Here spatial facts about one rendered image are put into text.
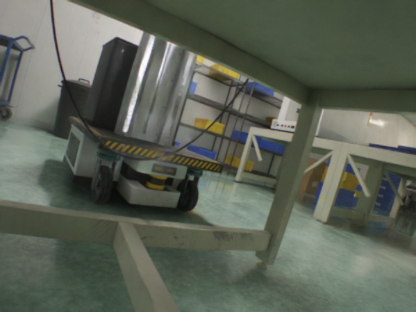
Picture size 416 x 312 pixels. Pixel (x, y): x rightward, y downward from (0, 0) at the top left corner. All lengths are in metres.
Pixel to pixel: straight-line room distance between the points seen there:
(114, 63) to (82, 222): 1.05
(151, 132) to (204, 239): 0.86
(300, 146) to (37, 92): 3.23
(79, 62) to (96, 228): 3.10
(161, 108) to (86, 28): 2.40
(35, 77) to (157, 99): 2.38
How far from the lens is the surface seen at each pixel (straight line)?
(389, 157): 2.30
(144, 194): 1.23
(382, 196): 7.21
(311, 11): 0.58
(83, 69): 3.68
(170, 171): 1.26
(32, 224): 0.74
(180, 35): 0.77
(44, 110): 3.68
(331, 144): 2.58
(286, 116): 3.21
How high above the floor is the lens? 0.42
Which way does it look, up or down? 4 degrees down
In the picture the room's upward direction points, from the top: 16 degrees clockwise
